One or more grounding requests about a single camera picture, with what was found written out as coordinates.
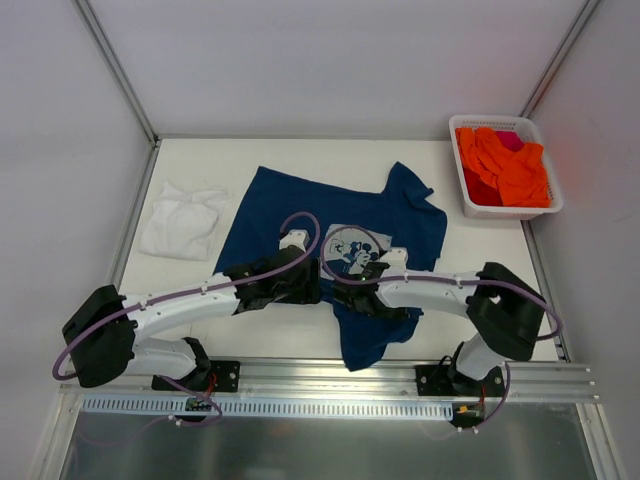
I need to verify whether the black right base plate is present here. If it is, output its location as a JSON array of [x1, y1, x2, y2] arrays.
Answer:
[[414, 364, 506, 398]]

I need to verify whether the aluminium mounting rail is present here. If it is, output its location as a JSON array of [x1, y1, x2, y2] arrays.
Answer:
[[59, 357, 601, 401]]

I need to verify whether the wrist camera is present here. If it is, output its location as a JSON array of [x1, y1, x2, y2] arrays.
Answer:
[[278, 229, 309, 252], [380, 247, 409, 270]]

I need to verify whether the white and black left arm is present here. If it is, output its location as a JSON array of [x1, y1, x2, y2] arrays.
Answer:
[[62, 246, 320, 391]]

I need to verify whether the pink t-shirt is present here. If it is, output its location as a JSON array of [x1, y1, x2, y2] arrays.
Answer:
[[495, 131, 524, 152]]

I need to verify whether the red t-shirt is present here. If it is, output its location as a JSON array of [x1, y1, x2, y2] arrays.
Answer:
[[463, 168, 503, 207]]

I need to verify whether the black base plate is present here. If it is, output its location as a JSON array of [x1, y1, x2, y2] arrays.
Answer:
[[414, 364, 506, 398], [172, 357, 241, 393]]

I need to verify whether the orange t-shirt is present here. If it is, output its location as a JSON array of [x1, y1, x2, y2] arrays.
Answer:
[[455, 127, 551, 208]]

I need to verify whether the white folded t-shirt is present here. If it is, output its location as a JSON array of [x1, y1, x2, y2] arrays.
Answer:
[[138, 181, 229, 261]]

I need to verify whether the blue printed t-shirt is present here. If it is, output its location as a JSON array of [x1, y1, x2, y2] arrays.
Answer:
[[213, 161, 449, 372]]

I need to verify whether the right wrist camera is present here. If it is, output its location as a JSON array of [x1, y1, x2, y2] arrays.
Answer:
[[380, 247, 409, 270]]

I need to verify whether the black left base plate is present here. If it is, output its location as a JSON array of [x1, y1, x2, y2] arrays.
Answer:
[[172, 357, 241, 393]]

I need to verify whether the white plastic laundry basket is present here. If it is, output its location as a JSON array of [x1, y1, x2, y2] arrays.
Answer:
[[449, 115, 563, 220]]

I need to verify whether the slotted white cable duct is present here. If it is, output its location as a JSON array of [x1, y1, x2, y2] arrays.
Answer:
[[82, 394, 454, 421]]

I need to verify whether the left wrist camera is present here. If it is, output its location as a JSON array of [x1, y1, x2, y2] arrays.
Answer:
[[278, 229, 309, 252]]

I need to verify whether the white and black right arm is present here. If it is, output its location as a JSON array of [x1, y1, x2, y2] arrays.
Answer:
[[333, 261, 545, 396]]

